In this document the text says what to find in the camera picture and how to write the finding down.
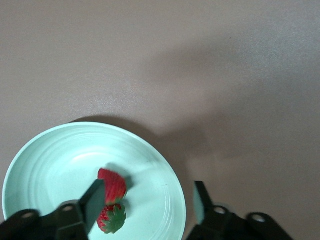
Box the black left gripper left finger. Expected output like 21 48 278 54
0 178 106 240

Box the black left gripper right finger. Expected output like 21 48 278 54
184 181 295 240

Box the red strawberry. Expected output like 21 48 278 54
97 167 128 206
96 203 127 235

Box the mint green round plate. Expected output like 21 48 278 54
1 121 187 240

